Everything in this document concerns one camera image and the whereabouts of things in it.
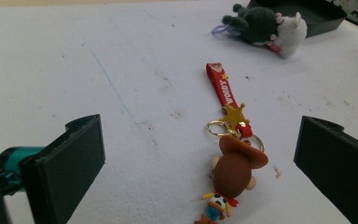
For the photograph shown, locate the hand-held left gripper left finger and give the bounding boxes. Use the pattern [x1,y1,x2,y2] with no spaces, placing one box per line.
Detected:
[19,114,106,224]

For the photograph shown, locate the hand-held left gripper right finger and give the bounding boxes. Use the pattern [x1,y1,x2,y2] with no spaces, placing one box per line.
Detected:
[293,116,358,224]

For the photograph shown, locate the cowboy figure keychain red strap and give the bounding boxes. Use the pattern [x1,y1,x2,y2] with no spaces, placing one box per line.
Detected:
[194,62,269,224]

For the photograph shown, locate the black keychain display stand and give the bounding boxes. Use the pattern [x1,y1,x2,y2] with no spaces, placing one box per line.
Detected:
[247,0,349,38]

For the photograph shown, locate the white foam mat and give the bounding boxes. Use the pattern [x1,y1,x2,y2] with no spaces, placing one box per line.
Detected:
[0,0,358,224]

